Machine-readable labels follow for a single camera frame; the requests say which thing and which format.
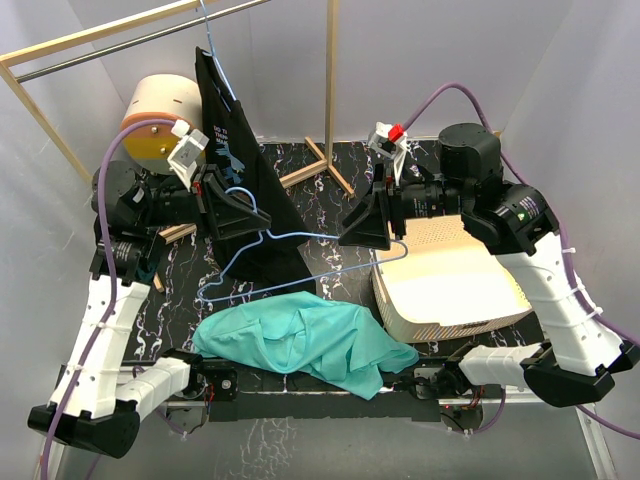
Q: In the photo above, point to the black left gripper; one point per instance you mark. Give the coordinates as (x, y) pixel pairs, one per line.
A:
(228, 221)

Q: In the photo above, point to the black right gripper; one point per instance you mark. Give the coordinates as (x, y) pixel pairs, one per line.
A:
(372, 231)

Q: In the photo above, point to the teal t-shirt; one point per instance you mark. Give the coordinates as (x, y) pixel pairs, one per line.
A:
(337, 342)

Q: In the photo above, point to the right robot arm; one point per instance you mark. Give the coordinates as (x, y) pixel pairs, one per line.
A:
(579, 357)

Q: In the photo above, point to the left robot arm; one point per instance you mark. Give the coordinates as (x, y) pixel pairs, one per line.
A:
(89, 409)

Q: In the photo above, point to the white laundry basket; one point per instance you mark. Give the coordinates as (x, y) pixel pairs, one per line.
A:
(443, 284)

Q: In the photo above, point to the metal hanging rod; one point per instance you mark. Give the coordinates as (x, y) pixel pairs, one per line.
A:
(140, 40)

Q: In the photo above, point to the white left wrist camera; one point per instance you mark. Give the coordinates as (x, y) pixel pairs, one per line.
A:
(183, 159)

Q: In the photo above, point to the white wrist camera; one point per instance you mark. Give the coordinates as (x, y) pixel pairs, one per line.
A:
(390, 141)
(183, 159)

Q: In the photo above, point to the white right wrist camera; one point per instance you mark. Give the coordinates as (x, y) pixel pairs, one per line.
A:
(390, 141)

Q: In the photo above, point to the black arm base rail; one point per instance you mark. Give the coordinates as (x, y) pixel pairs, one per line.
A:
(229, 392)

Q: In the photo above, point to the wooden clothes rack frame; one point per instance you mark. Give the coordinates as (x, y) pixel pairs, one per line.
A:
(324, 157)

